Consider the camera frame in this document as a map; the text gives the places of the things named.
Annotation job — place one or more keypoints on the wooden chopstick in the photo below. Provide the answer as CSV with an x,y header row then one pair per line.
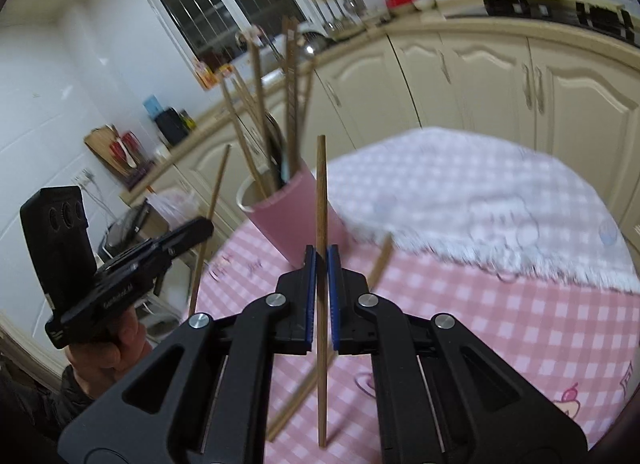
x,y
382,259
220,184
322,194

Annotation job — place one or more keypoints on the red container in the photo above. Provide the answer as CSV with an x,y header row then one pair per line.
x,y
127,149

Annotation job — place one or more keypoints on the clear plastic bag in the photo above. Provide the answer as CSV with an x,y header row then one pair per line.
x,y
172,206

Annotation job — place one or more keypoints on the red and yellow packet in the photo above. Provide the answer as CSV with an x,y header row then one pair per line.
x,y
226,70

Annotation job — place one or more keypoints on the black kettle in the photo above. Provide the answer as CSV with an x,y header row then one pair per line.
x,y
170,126

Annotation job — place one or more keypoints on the white mug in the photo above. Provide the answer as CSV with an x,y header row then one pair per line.
x,y
162,153

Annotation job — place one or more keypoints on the red box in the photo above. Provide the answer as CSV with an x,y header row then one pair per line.
x,y
400,0

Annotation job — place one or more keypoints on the dark small bottle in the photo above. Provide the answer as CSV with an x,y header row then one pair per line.
x,y
187,119

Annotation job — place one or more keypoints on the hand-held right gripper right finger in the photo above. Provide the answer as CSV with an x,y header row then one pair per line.
x,y
334,304

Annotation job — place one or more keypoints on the blue bottle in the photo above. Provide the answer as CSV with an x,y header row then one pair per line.
x,y
152,106

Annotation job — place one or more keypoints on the white lace cloth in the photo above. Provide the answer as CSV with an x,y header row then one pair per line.
x,y
450,184

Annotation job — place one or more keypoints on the black gas stove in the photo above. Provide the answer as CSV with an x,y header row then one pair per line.
x,y
550,9

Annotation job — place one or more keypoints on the cream lower cabinets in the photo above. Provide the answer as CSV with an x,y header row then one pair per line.
x,y
500,84

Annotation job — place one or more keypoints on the steel wok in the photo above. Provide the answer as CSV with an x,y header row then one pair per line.
x,y
315,44

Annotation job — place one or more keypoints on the wooden cutting board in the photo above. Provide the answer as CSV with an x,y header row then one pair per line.
x,y
97,144

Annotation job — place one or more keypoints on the person's left forearm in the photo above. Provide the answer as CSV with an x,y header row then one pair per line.
x,y
60,404

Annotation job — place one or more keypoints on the orange oil bottle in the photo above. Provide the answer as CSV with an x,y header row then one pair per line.
x,y
204,74

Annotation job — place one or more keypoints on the pink checked tablecloth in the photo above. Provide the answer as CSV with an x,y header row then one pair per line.
x,y
450,344

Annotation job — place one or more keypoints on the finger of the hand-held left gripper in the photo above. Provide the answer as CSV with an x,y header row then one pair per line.
x,y
192,231

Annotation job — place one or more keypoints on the pink cup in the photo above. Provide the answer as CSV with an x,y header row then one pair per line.
x,y
295,214

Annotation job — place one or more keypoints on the bunch of wooden chopsticks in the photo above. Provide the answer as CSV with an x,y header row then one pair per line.
x,y
290,94

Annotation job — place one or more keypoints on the dark kitchen window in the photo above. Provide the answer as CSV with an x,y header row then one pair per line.
x,y
225,4

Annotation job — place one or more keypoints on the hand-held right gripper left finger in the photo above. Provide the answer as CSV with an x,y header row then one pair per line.
x,y
310,304

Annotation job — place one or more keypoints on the white bowl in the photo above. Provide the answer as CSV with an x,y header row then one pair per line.
x,y
424,4

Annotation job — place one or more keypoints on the person's left hand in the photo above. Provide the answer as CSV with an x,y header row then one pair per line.
x,y
100,369

